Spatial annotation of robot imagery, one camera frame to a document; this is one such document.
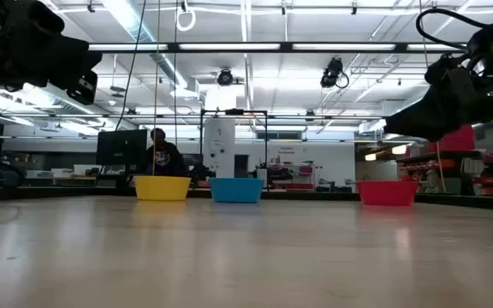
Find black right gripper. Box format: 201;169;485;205
383;53;493;143

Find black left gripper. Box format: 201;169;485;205
36;0;103;106

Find yellow plastic bowl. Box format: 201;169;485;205
134;175;192;202

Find blue plastic bowl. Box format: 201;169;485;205
208;177;265;204

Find shelf rack with red bins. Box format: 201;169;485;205
395;149;493;197

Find large red storage bin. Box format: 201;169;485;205
427;124;477;153

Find black computer monitor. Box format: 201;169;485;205
96;128;149;167

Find person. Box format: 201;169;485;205
145;127;187;177

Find red and white parts rack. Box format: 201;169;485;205
266;161;317;191

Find overhead LED light bar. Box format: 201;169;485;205
87;41;466;55

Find white cabinet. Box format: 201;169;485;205
203;117;237;179

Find hanging black cable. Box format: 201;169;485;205
113;0;148;132

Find black right arm cable loop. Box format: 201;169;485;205
415;8;490;53

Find black ceiling camera with cable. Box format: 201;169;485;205
319;56;351;91

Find white cable ring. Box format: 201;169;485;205
175;7;198;33

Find black overhead camera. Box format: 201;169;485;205
217;68;235;87

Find thin black metal frame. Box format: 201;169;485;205
199;108;270;190

